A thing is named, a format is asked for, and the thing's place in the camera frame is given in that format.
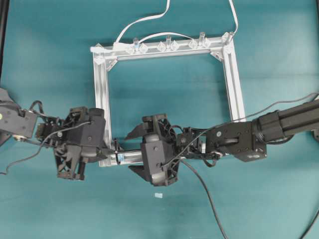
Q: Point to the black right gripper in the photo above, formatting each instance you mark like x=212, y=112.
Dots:
x=185, y=142

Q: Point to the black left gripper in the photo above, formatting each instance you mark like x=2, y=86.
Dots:
x=58, y=134

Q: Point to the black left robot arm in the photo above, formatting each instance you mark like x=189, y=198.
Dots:
x=22, y=124

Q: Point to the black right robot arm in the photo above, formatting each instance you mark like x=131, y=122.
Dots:
x=248, y=140

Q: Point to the small blue tape piece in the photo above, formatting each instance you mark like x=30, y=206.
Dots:
x=158, y=195

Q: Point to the metal post with blue tape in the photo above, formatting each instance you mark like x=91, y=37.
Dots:
x=120, y=158

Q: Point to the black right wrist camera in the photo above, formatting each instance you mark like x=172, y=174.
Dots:
x=155, y=154

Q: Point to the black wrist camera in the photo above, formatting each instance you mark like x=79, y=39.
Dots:
x=90, y=136
x=155, y=154

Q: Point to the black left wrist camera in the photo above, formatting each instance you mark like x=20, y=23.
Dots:
x=90, y=136

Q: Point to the square aluminium extrusion frame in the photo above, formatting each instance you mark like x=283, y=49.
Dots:
x=193, y=81

